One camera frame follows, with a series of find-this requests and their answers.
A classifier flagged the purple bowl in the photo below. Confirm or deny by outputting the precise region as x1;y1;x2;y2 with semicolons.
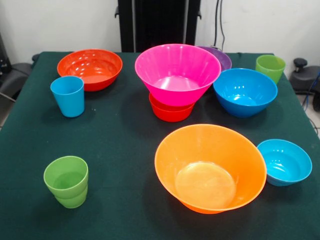
197;45;233;72

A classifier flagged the blue cup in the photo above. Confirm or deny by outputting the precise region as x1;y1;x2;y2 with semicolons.
50;76;85;118

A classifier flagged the large red bowl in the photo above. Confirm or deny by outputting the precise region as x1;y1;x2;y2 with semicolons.
56;48;124;92

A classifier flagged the medium blue bowl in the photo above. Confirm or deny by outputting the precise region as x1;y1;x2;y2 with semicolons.
212;68;279;118

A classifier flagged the small red bowl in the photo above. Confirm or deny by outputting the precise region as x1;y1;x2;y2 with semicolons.
148;92;196;123

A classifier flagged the green cup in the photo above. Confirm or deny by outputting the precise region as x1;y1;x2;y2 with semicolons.
43;155;89;209
255;54;286;85

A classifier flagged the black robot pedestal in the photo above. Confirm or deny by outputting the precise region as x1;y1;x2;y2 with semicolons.
114;0;202;53

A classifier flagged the black office chair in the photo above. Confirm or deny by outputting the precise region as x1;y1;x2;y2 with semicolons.
0;32;41;101

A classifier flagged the dark green table cloth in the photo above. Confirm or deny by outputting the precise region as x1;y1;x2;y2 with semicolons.
0;51;320;240

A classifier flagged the large orange bowl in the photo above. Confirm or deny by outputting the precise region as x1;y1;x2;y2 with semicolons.
154;123;268;215

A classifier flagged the large pink bowl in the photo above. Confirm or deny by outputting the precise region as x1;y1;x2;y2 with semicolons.
134;43;222;107

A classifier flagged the small light blue bowl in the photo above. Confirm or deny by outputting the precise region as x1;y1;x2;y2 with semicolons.
256;138;313;187

